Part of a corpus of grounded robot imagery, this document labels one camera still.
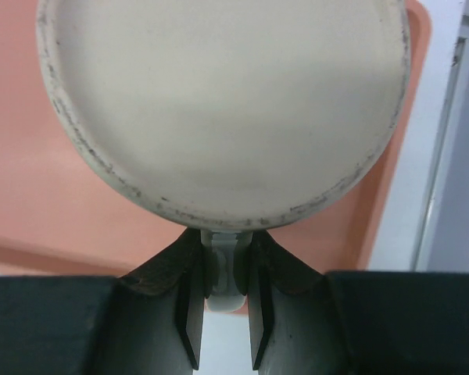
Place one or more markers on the pink plastic tray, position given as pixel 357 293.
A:
pixel 57 216

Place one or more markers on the cream green mug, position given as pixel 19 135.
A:
pixel 227 116

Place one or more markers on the aluminium rail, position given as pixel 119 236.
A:
pixel 443 241

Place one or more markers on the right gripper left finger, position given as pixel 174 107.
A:
pixel 148 321

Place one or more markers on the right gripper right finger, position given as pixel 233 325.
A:
pixel 353 322

